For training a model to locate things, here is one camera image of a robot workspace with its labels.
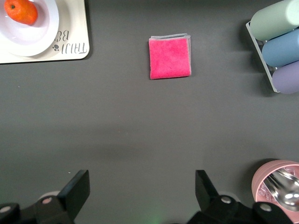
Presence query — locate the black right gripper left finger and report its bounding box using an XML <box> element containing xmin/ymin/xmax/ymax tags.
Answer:
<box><xmin>0</xmin><ymin>169</ymin><xmax>91</xmax><ymax>224</ymax></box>

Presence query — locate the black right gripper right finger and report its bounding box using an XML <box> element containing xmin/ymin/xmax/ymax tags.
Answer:
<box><xmin>186</xmin><ymin>170</ymin><xmax>294</xmax><ymax>224</ymax></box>

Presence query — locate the white round plate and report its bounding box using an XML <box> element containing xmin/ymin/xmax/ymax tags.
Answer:
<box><xmin>0</xmin><ymin>0</ymin><xmax>60</xmax><ymax>57</ymax></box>

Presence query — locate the orange mandarin fruit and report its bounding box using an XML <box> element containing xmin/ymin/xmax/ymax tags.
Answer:
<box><xmin>4</xmin><ymin>0</ymin><xmax>38</xmax><ymax>26</ymax></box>

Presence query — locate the pink ribbed bowl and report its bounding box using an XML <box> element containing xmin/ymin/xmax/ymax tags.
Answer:
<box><xmin>251</xmin><ymin>160</ymin><xmax>299</xmax><ymax>212</ymax></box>

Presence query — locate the metal scoop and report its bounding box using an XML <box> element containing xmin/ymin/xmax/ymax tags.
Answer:
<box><xmin>263</xmin><ymin>169</ymin><xmax>299</xmax><ymax>212</ymax></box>

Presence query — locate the purple cup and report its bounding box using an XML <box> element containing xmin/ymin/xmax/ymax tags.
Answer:
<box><xmin>271</xmin><ymin>60</ymin><xmax>299</xmax><ymax>95</ymax></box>

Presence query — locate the pink folded cloth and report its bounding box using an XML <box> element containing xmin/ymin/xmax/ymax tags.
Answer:
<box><xmin>149</xmin><ymin>33</ymin><xmax>192</xmax><ymax>80</ymax></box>

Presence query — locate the cream bear print tray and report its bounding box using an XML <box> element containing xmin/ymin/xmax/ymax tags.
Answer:
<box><xmin>0</xmin><ymin>0</ymin><xmax>91</xmax><ymax>64</ymax></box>

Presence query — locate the blue cup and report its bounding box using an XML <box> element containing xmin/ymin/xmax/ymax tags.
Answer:
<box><xmin>261</xmin><ymin>28</ymin><xmax>299</xmax><ymax>68</ymax></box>

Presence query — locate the green cup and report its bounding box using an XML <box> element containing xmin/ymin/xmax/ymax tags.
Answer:
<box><xmin>250</xmin><ymin>0</ymin><xmax>299</xmax><ymax>42</ymax></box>

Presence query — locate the white wire cup rack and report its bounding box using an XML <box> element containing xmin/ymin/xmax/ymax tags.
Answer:
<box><xmin>245</xmin><ymin>20</ymin><xmax>281</xmax><ymax>93</ymax></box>

